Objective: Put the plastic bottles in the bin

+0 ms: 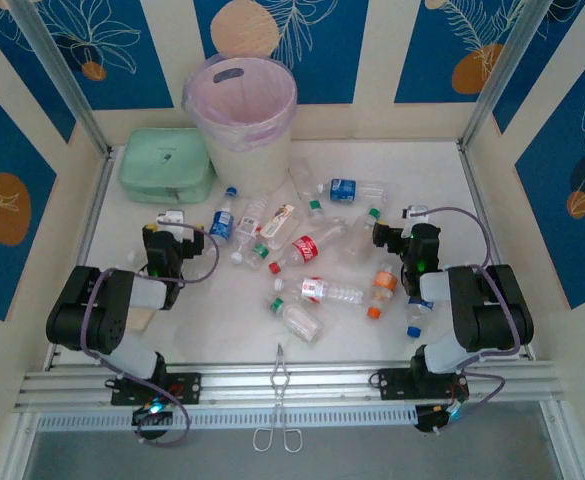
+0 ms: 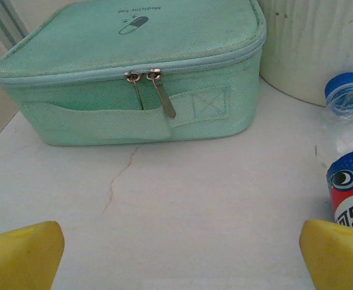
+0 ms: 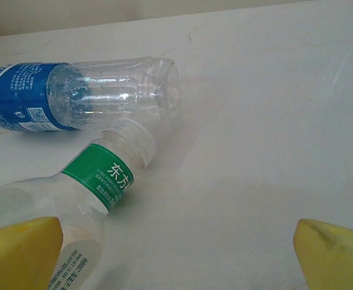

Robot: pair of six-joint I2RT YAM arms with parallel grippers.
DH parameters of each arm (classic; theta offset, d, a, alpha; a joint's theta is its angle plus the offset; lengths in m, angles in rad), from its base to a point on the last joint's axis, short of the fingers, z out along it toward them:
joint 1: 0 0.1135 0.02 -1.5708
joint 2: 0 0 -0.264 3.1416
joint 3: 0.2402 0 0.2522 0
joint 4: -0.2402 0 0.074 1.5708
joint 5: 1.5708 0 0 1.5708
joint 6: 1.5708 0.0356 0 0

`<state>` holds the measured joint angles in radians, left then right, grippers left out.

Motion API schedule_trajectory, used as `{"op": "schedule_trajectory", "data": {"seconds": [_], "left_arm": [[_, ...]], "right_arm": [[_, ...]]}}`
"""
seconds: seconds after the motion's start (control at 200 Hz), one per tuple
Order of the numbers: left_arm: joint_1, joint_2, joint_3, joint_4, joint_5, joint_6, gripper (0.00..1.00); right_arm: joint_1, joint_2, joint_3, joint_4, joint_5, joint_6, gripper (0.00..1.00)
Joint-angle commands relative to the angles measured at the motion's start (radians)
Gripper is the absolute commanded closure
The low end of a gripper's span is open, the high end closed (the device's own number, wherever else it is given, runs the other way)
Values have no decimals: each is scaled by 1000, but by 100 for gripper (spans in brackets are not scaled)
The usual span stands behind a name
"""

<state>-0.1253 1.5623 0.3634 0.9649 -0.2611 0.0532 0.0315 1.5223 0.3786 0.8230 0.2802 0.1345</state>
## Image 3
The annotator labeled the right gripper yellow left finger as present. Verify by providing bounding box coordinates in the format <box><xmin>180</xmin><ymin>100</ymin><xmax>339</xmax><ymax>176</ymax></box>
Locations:
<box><xmin>0</xmin><ymin>216</ymin><xmax>65</xmax><ymax>290</ymax></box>

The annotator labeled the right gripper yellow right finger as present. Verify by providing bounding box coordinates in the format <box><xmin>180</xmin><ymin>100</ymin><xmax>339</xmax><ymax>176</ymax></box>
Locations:
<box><xmin>293</xmin><ymin>217</ymin><xmax>353</xmax><ymax>290</ymax></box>

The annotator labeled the green neck label clear bottle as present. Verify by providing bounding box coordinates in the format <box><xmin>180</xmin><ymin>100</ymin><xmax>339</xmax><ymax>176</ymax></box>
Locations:
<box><xmin>0</xmin><ymin>119</ymin><xmax>157</xmax><ymax>290</ymax></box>

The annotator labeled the blue label Pocari Sweat bottle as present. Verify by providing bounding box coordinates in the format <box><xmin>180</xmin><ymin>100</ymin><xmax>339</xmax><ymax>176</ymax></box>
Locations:
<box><xmin>0</xmin><ymin>56</ymin><xmax>183</xmax><ymax>134</ymax></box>

